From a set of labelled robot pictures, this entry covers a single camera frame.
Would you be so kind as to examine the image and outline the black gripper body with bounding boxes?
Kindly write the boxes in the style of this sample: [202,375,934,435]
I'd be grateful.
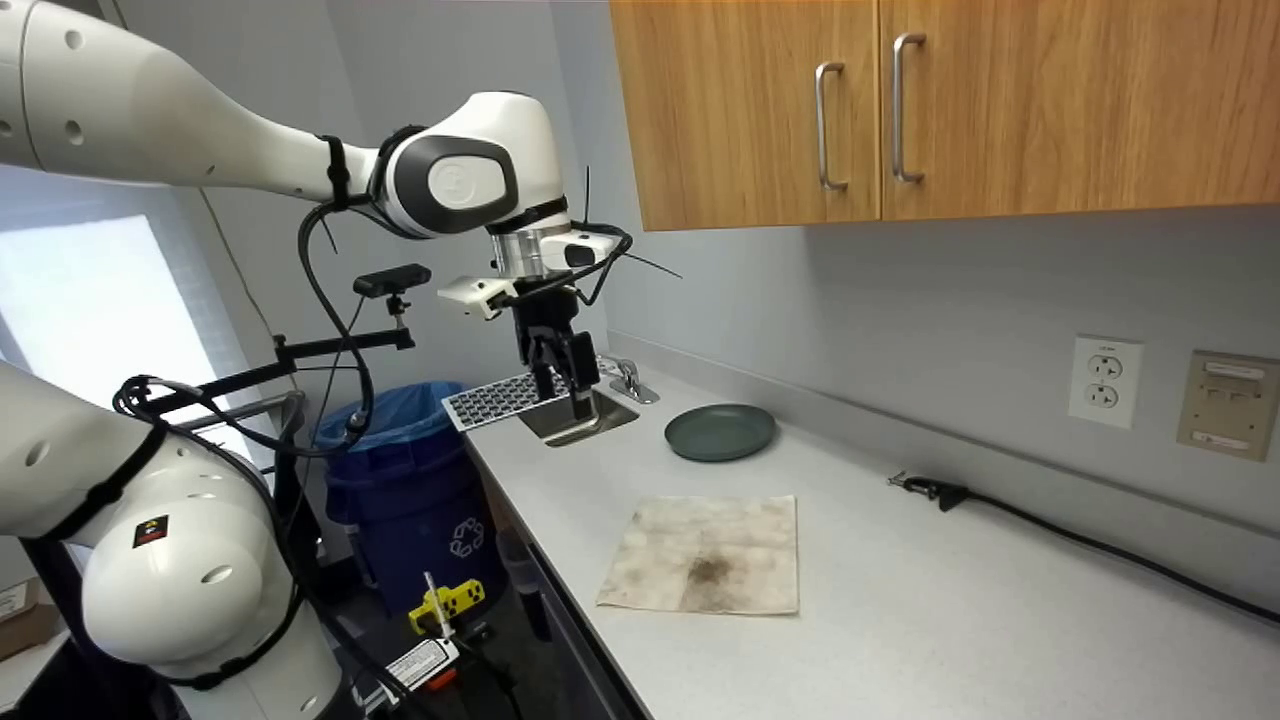
[515,279,575,367]

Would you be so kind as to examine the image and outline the stained beige towel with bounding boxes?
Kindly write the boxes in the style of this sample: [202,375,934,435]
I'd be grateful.
[597,497,799,617]

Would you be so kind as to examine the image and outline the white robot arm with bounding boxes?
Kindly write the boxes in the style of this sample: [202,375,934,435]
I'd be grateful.
[0,0,580,720]

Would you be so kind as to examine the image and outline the keyboard on counter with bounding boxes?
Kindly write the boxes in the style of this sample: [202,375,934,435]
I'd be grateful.
[443,375,536,430]

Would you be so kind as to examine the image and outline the dark green plate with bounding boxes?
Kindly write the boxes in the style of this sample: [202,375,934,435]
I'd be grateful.
[664,405,776,463]

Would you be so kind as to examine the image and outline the blue recycling bin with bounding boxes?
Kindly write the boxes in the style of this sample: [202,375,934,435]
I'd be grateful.
[314,379,508,611]

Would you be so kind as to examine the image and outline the yellow clamp tool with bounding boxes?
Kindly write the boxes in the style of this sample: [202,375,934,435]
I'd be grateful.
[408,578,489,635]

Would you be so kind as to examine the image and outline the white power outlet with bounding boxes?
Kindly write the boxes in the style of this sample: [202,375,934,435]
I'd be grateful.
[1069,335,1143,428]

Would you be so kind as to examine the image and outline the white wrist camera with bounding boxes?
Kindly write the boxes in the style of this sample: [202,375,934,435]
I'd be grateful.
[439,274,515,321]

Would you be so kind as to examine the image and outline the black camera on stand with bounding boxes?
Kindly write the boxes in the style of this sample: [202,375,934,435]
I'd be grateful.
[350,264,431,298]

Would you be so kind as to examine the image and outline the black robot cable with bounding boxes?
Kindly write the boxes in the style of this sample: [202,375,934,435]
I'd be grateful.
[290,195,380,443]

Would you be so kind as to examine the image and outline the wooden wall cabinet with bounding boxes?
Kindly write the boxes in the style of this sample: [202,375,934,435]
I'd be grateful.
[609,0,1280,233]

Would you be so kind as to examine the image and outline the left silver cabinet handle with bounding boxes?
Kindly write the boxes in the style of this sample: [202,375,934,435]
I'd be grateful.
[813,58,848,192]

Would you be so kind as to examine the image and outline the silver cabinet handle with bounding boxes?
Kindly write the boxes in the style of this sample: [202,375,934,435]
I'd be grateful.
[886,30,927,184]
[813,58,848,192]

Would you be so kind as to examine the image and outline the black cable on counter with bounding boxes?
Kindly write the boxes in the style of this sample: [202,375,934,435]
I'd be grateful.
[890,466,1280,625]

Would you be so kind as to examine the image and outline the right silver cabinet handle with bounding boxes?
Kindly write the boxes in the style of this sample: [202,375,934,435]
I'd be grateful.
[886,30,927,184]

